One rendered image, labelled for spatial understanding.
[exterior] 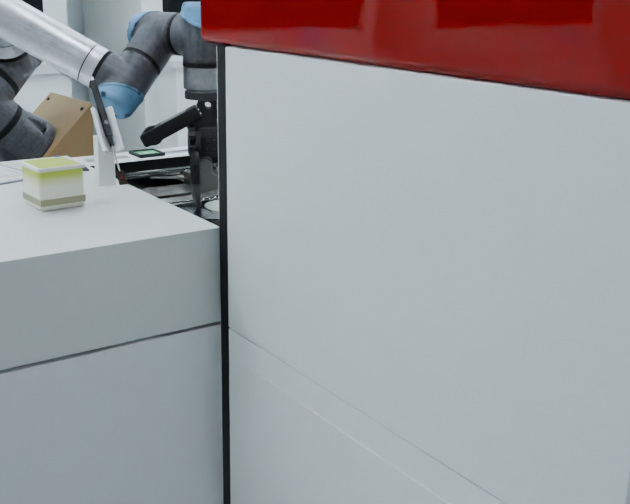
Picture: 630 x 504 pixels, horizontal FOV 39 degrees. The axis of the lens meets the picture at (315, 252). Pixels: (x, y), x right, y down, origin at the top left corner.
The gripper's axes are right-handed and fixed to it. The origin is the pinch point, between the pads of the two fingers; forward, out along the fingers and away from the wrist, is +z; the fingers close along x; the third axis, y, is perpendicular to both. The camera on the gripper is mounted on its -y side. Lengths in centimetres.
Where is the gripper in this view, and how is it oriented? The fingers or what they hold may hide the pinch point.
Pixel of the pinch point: (195, 199)
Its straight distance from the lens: 166.6
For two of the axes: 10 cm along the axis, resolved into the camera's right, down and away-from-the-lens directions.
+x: -0.7, -2.9, 9.5
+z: -0.2, 9.6, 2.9
